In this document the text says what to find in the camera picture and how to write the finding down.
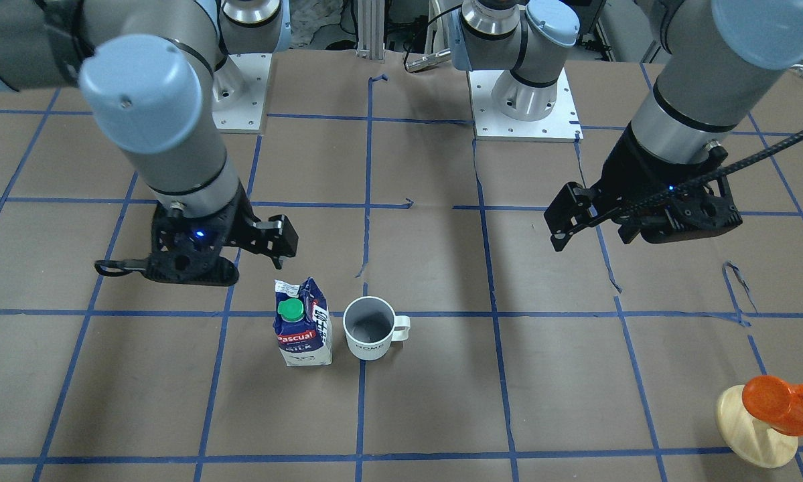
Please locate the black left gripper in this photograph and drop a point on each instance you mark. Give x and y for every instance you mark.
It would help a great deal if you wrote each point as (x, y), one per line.
(621, 175)

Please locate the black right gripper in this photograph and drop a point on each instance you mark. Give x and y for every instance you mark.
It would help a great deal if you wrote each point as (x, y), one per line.
(239, 215)

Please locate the blue Pascual milk carton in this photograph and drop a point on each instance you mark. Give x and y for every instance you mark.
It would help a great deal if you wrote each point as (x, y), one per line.
(303, 325)

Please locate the white mug grey inside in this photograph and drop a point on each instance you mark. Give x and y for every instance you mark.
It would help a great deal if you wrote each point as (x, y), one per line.
(371, 326)

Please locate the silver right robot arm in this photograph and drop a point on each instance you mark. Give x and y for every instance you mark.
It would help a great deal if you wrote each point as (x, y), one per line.
(150, 72)

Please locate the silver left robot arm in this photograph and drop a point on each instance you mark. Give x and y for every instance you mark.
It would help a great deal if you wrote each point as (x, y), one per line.
(724, 56)

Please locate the orange cup on wooden stand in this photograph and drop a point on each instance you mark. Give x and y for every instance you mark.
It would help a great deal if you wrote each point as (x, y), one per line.
(776, 403)

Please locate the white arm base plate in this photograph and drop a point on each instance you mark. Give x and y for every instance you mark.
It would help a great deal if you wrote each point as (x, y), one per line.
(506, 110)
(240, 93)

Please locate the aluminium frame post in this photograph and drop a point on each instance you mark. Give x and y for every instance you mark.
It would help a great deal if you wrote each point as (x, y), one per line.
(370, 30)

